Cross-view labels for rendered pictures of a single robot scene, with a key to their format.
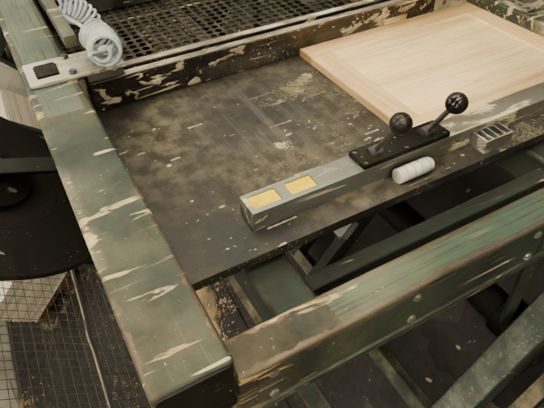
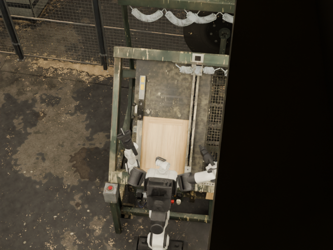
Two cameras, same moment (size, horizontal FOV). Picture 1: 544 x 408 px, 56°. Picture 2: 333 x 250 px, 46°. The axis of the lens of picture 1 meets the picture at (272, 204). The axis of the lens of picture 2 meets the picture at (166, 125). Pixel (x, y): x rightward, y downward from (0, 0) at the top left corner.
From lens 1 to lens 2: 3.19 m
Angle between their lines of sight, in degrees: 46
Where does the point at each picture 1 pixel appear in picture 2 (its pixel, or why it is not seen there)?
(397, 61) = (169, 136)
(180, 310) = (123, 54)
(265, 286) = (133, 71)
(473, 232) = (116, 102)
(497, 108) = (138, 135)
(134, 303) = (127, 50)
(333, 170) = (141, 94)
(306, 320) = (117, 70)
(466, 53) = (162, 153)
